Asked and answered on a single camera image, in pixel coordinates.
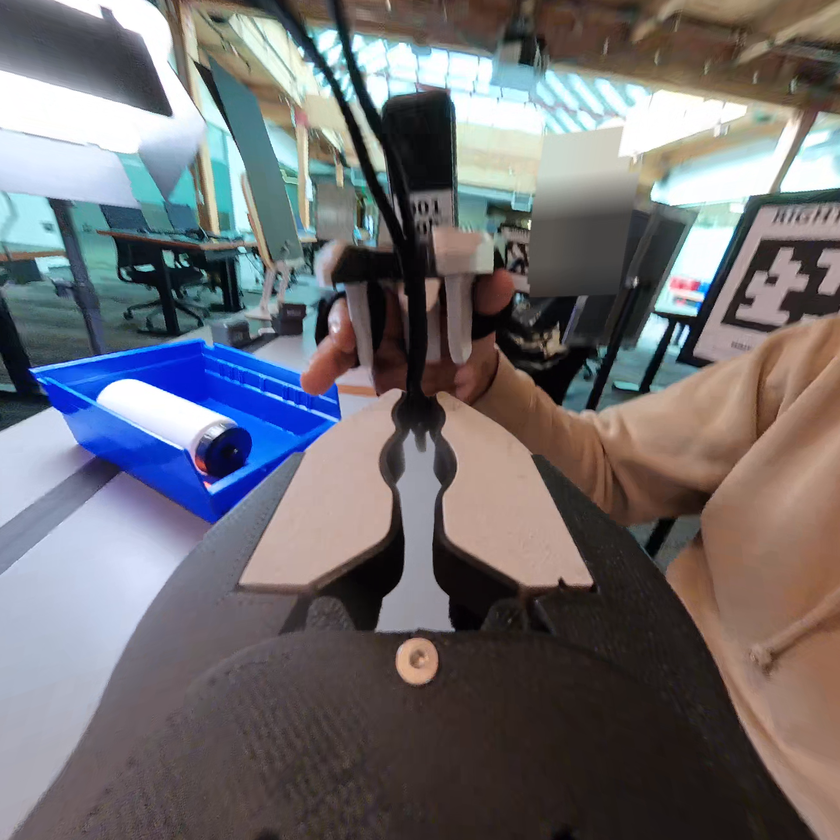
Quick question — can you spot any blue plastic bin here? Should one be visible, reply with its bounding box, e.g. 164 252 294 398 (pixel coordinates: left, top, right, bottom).
29 339 342 524

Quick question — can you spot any white cylindrical bottle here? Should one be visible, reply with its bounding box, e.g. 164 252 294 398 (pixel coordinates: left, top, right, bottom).
96 378 253 479

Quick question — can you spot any person's right hand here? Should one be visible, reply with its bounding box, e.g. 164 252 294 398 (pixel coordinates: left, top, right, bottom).
301 268 516 404

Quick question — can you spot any printed marker board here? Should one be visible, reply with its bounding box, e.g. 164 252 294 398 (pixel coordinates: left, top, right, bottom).
679 190 840 365
502 226 532 277

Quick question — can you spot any black pole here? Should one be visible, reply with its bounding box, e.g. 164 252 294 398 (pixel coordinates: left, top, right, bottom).
49 197 106 355

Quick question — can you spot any person's right forearm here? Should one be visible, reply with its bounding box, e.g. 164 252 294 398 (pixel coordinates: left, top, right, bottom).
472 315 840 526

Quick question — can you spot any studio light panel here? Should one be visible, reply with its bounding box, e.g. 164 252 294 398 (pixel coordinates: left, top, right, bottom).
0 0 207 207

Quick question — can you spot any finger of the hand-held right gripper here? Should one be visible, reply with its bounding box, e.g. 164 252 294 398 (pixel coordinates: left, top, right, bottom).
430 230 494 365
317 239 376 388

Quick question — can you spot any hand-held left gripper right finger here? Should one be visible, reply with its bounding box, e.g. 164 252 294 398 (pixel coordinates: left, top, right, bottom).
430 392 597 595

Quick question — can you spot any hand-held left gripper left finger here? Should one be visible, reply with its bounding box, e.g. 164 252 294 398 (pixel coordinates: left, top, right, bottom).
238 389 404 597

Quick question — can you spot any grey framed monitor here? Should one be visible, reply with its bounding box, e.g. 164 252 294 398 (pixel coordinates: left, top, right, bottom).
584 203 700 408

